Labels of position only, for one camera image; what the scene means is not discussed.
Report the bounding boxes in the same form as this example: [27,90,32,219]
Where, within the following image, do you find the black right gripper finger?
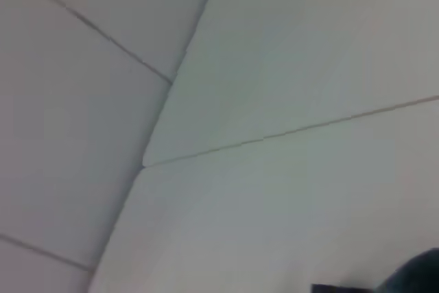
[310,283,382,293]

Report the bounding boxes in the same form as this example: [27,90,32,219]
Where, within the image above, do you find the blue denim shorts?
[375,247,439,293]

